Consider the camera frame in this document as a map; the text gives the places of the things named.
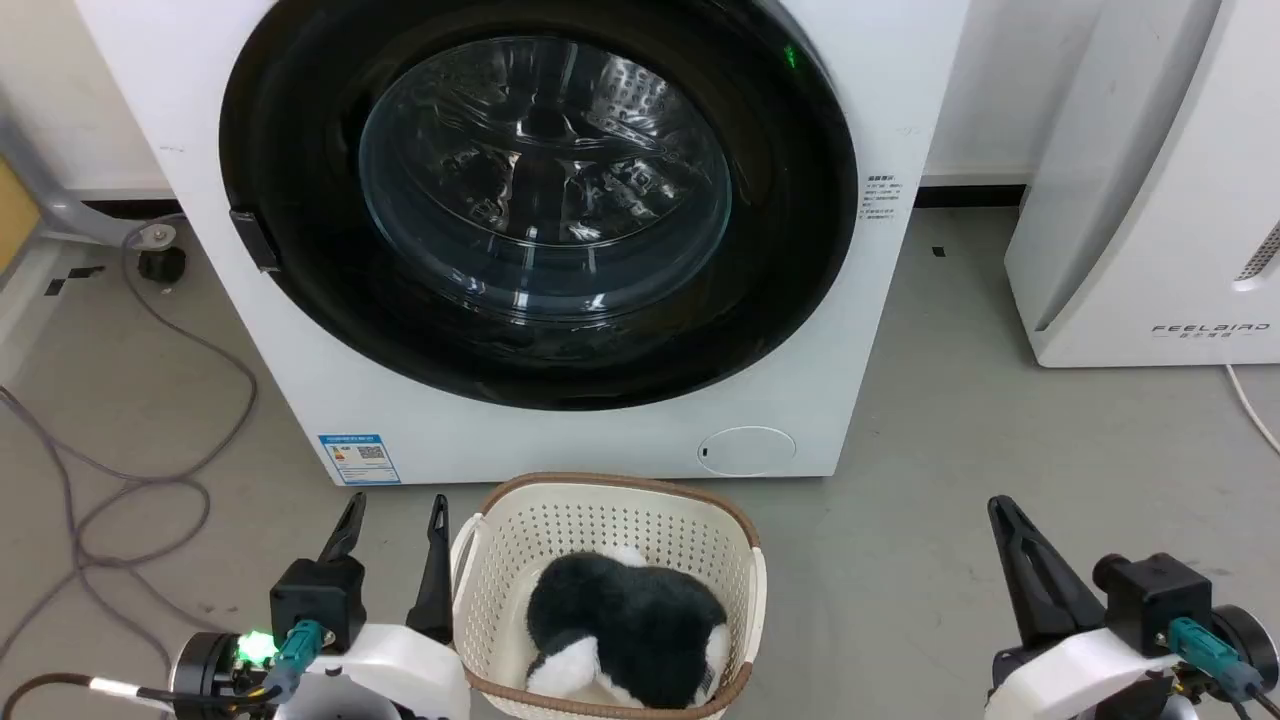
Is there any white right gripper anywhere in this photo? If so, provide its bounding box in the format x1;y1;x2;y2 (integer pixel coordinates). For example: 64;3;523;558
984;494;1183;720

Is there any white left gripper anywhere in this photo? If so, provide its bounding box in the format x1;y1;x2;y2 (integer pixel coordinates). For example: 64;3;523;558
273;491;472;720

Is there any white front-load washing machine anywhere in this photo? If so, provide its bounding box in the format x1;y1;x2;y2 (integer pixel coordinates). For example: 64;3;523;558
75;0;971;488

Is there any black round washer door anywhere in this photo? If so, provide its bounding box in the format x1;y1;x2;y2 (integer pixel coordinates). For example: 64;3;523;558
218;0;859;412

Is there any blue energy label sticker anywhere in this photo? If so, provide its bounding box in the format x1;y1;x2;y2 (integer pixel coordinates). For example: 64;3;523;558
318;433;402;487

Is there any cream perforated laundry basket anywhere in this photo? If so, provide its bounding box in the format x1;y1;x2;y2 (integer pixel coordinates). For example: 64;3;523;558
450;472;769;720

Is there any black and white plush toy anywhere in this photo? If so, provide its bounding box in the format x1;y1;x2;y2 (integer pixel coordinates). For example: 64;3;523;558
524;547;733;711

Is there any round white filter cover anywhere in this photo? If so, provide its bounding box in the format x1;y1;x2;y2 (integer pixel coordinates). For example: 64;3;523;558
697;426;798;477

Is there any black round furniture foot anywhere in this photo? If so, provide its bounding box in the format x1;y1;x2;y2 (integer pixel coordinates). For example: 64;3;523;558
137;245;188;284

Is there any white Feelbird appliance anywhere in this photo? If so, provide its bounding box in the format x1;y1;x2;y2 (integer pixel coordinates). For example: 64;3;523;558
1004;0;1280;369

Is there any black floor tape strip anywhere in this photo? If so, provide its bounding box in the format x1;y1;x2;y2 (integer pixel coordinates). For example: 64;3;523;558
44;265;106;297

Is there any white warning text sticker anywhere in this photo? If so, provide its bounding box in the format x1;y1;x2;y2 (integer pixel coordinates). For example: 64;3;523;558
864;172;904;223

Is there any grey curved furniture leg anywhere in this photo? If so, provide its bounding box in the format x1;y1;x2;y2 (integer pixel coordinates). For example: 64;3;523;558
0;100;183;249

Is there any yellow wooden panel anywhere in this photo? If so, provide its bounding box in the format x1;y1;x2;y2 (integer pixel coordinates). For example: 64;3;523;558
0;155;43;276

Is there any left arm teal-plug cable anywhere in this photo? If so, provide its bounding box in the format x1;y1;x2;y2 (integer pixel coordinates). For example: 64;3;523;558
0;619;328;720

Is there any arm teal-plug cable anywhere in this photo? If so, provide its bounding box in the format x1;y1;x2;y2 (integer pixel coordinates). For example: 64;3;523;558
0;619;328;720
1167;616;1267;703

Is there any right arm teal-plug cable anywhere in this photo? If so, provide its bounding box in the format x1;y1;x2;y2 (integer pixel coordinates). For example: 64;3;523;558
1167;616;1267;703

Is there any long grey floor cable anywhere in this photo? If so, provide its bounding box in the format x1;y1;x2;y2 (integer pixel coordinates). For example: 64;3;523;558
0;215;259;663

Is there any thin white power cable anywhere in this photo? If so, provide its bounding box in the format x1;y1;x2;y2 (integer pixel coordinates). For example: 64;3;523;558
1225;363;1280;456

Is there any black rectangular plastic block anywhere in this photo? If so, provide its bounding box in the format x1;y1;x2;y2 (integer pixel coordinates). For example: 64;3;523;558
229;208;282;273

